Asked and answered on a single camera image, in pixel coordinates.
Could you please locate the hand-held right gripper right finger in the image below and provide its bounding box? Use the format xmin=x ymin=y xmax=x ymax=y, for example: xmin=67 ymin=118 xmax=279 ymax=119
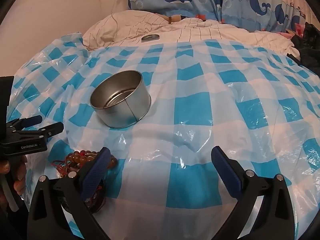
xmin=211 ymin=146 xmax=299 ymax=240

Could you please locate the white striped duvet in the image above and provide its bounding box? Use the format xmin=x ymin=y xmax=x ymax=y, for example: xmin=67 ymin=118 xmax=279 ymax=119
xmin=82 ymin=10 xmax=300 ymax=55

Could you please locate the whale pattern blue curtain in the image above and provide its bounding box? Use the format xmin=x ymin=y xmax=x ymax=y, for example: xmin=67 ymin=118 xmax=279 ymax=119
xmin=195 ymin=0 xmax=307 ymax=33

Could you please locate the black clothing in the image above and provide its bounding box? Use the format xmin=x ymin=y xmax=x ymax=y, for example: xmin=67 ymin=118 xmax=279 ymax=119
xmin=287 ymin=22 xmax=320 ymax=68

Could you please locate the black and red cord bracelet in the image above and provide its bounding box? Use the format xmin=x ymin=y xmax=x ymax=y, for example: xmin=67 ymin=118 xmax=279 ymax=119
xmin=84 ymin=180 xmax=107 ymax=214

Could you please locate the person's left hand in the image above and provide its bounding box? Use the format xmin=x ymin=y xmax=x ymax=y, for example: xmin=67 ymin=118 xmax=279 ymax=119
xmin=0 ymin=155 xmax=28 ymax=195

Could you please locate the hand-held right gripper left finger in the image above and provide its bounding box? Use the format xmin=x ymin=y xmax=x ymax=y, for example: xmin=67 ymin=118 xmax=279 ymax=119
xmin=27 ymin=147 xmax=112 ymax=240

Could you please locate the pink cloth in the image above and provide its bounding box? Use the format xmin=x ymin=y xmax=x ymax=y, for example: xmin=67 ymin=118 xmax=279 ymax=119
xmin=280 ymin=29 xmax=298 ymax=40

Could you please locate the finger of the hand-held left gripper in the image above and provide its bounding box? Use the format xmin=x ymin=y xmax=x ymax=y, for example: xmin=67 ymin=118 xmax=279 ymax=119
xmin=12 ymin=122 xmax=64 ymax=140
xmin=7 ymin=116 xmax=42 ymax=130

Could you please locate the blue white checkered plastic sheet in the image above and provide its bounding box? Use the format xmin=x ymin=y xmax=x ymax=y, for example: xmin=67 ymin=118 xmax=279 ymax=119
xmin=7 ymin=31 xmax=320 ymax=240

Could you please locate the white cable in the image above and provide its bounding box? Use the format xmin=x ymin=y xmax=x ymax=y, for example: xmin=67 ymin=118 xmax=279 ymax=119
xmin=111 ymin=0 xmax=125 ymax=43

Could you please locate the round metal tin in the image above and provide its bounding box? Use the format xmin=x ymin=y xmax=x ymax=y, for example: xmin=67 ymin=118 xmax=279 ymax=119
xmin=90 ymin=70 xmax=152 ymax=130

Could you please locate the amber bead bracelet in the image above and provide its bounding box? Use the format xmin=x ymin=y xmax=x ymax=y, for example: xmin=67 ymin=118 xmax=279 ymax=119
xmin=65 ymin=150 xmax=118 ymax=175

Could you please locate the beige cloth with brown band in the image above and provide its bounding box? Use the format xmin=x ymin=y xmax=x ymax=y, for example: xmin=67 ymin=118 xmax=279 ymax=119
xmin=160 ymin=14 xmax=191 ymax=25

